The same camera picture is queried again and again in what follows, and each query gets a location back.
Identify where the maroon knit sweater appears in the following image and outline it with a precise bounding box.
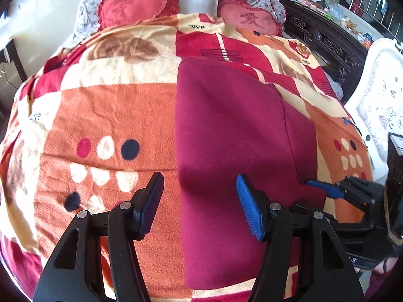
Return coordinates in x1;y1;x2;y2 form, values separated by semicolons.
175;57;328;290

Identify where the white pillow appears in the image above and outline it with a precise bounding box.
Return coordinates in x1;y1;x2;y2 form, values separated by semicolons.
170;0;219;16

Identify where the person's right hand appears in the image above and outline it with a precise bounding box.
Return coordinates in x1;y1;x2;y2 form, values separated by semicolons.
376;253;403;274

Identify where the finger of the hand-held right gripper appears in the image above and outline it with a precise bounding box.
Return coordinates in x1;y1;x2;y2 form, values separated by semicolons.
290;203;378;232
305;176;383;205

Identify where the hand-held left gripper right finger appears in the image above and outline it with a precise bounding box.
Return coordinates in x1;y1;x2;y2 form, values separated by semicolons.
236;174;366;302

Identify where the silver metal rack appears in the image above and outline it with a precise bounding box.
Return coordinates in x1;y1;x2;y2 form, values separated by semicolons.
342;0;398;35

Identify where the pile of colourful small goods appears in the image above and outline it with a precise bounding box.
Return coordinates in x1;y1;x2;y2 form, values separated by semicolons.
300;0;375;49

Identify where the red heart-shaped pillow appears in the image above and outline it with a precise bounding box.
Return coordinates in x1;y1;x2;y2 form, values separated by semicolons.
97;0;181;29
217;0;284;36

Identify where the white ornate upholstered chair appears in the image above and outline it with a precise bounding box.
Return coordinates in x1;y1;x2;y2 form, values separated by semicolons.
345;38;403;180

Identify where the dark wooden desk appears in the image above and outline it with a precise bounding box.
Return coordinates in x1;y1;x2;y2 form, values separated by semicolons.
0;39;28;82

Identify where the red orange patterned blanket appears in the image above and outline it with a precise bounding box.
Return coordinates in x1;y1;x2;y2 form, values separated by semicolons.
0;13;375;302

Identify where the person's right forearm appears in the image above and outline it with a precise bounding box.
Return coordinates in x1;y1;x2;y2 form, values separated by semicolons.
365;271;403;302

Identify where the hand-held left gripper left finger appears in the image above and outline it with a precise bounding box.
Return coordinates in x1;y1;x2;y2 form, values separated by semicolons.
33;172;165;302

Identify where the floral print quilt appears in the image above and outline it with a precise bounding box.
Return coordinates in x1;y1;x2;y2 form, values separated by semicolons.
74;0;287;36

